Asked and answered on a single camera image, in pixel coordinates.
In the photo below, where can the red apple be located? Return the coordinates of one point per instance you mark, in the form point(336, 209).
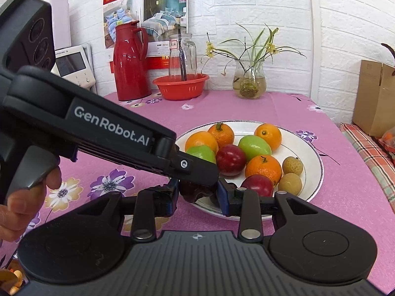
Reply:
point(257, 185)
point(230, 159)

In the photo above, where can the green flowering plant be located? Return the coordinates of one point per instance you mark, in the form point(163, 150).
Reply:
point(256, 44)

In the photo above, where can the white oval plate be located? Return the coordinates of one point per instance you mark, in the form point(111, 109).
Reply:
point(310, 160)

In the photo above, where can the plaid cloth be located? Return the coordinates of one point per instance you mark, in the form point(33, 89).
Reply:
point(373, 160)

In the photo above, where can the person's left hand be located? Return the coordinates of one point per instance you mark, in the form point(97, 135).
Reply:
point(21, 212)

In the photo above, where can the glass pitcher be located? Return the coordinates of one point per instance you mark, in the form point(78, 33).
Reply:
point(188, 58)

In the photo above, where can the orange tangerine with green leaf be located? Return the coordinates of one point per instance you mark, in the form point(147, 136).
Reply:
point(221, 134)

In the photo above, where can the wall poster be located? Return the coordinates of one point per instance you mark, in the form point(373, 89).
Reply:
point(160, 0)

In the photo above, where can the orange bag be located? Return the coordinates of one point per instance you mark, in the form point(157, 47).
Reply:
point(388, 138)

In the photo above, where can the purple leaf plant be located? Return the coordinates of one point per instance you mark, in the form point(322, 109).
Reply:
point(390, 52)

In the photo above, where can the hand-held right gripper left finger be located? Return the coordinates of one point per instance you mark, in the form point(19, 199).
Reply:
point(172, 199)

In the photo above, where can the glass vase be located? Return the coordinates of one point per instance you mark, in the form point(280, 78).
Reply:
point(249, 81)

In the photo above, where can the red plastic basin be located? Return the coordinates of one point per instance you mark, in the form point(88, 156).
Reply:
point(182, 89)

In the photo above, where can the green apple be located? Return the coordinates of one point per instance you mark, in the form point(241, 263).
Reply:
point(254, 148)
point(200, 153)

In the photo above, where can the white wall conduit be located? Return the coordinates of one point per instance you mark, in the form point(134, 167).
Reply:
point(310, 30)

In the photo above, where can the cardboard box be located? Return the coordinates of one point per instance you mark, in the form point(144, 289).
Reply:
point(373, 98)

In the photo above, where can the black stirrer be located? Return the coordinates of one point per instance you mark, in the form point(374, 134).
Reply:
point(182, 61)

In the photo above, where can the pink floral tablecloth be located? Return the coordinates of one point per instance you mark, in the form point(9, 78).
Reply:
point(336, 166)

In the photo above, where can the dark red plum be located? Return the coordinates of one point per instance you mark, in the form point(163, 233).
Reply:
point(193, 192)

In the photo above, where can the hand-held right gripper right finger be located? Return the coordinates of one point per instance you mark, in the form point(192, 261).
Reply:
point(223, 199)

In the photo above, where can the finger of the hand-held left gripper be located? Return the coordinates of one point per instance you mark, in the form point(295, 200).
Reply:
point(197, 169)

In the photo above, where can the white appliance with screen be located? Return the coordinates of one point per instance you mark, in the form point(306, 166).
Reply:
point(75, 64)

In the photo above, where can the red thermos jug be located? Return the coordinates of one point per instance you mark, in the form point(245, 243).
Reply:
point(129, 67)

